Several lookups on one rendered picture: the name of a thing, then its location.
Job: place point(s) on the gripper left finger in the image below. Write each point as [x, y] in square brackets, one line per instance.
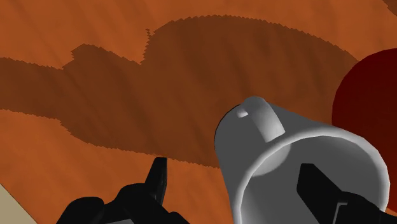
[155, 183]

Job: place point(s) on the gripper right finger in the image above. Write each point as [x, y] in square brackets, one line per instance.
[322, 192]

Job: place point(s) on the dark red round object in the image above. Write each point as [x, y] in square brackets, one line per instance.
[369, 96]

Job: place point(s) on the grey mug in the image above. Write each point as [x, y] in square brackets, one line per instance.
[248, 149]

